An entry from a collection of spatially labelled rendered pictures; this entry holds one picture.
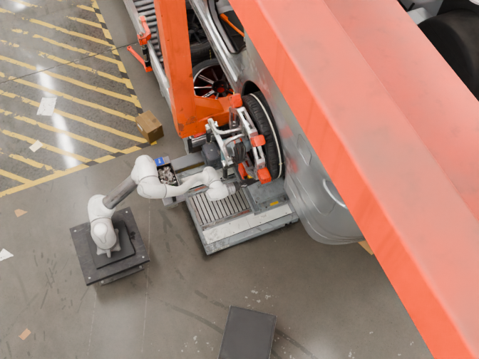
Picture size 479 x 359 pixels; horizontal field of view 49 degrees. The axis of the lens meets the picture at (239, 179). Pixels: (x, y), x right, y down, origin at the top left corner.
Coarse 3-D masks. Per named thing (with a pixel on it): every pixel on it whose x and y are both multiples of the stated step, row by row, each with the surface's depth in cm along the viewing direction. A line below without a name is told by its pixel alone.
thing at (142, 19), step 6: (138, 18) 500; (144, 18) 499; (144, 24) 497; (144, 30) 500; (138, 36) 487; (144, 36) 487; (150, 36) 495; (144, 42) 490; (132, 48) 537; (138, 60) 530; (144, 66) 523; (150, 66) 522
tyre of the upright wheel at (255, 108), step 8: (248, 96) 375; (256, 96) 372; (248, 104) 368; (256, 104) 365; (264, 104) 365; (256, 112) 360; (264, 112) 360; (256, 120) 362; (264, 120) 358; (272, 120) 359; (264, 128) 357; (264, 136) 357; (272, 136) 358; (272, 144) 358; (280, 144) 361; (248, 152) 415; (272, 152) 360; (280, 152) 362; (272, 160) 363; (272, 168) 368; (272, 176) 376; (280, 176) 387
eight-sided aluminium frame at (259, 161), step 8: (232, 112) 383; (240, 112) 368; (232, 120) 399; (248, 120) 366; (232, 128) 406; (248, 128) 361; (256, 128) 361; (232, 136) 410; (248, 136) 362; (256, 152) 363; (248, 160) 407; (256, 160) 364; (264, 160) 366; (248, 168) 403; (256, 168) 372; (256, 176) 380
